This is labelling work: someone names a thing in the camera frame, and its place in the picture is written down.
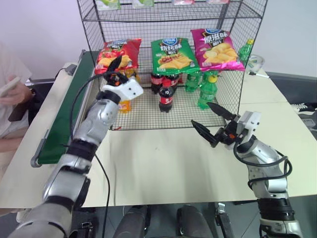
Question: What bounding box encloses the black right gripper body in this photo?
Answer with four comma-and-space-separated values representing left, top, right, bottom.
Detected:
214, 114, 245, 150

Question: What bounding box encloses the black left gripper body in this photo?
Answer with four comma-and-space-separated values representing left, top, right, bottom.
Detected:
103, 70, 130, 87

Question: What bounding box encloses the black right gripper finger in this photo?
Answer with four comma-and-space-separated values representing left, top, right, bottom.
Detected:
207, 101, 240, 122
190, 119, 219, 149

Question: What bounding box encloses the white smartphone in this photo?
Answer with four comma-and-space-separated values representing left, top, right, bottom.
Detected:
0, 76, 21, 98

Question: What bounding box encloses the grey conveyor motor box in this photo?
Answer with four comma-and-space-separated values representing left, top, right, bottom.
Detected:
64, 63, 78, 75

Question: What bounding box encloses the green conveyor belt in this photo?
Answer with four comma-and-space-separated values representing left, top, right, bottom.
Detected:
30, 49, 105, 169

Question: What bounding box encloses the person's hand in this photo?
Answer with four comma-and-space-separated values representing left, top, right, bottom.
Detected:
0, 88, 25, 106

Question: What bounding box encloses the orange soda bottle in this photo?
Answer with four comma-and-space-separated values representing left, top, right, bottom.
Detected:
120, 68, 141, 83
117, 99, 132, 113

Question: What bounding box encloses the red chips bag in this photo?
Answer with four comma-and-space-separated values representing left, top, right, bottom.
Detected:
95, 38, 142, 75

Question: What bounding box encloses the green soda bottle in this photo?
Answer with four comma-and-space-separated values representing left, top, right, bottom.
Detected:
185, 71, 202, 93
238, 39, 255, 69
197, 71, 219, 111

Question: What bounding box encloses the cola bottle red label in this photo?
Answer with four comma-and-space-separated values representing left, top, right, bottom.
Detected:
150, 72, 163, 95
167, 72, 182, 94
158, 79, 175, 114

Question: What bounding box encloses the white marker pen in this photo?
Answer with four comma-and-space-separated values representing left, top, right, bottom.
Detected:
249, 71, 270, 79

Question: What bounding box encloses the green chips bag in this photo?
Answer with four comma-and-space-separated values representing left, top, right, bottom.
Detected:
150, 37, 200, 74

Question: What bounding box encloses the pink chips bag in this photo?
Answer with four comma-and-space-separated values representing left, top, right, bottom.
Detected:
190, 28, 246, 72

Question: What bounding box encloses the green snack packet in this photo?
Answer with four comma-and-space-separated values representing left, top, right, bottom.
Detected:
95, 0, 121, 10
132, 0, 156, 7

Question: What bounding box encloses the black chair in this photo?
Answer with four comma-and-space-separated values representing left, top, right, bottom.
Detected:
24, 68, 66, 127

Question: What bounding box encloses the black white sneaker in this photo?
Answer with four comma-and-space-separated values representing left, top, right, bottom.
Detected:
291, 103, 317, 113

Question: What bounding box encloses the dark rounded shape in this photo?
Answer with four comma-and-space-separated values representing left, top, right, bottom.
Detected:
176, 205, 211, 238
115, 205, 152, 238

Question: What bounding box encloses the person in white clothes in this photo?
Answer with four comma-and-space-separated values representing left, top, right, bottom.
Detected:
0, 44, 33, 172

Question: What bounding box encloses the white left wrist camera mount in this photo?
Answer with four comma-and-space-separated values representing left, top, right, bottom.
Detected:
101, 76, 144, 101

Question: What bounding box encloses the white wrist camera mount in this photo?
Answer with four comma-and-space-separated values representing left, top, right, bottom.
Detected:
235, 111, 262, 140
101, 76, 144, 101

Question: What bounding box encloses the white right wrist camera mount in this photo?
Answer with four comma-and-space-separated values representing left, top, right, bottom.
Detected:
235, 111, 262, 140

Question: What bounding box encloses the black wire rack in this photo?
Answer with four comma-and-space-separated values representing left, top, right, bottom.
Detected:
76, 0, 268, 131

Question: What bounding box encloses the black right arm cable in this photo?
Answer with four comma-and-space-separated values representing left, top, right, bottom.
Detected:
233, 142, 293, 190

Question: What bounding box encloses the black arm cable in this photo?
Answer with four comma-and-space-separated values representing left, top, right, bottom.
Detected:
233, 142, 293, 190
63, 71, 111, 238

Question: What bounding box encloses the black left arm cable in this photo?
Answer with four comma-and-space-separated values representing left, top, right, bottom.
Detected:
63, 71, 111, 238

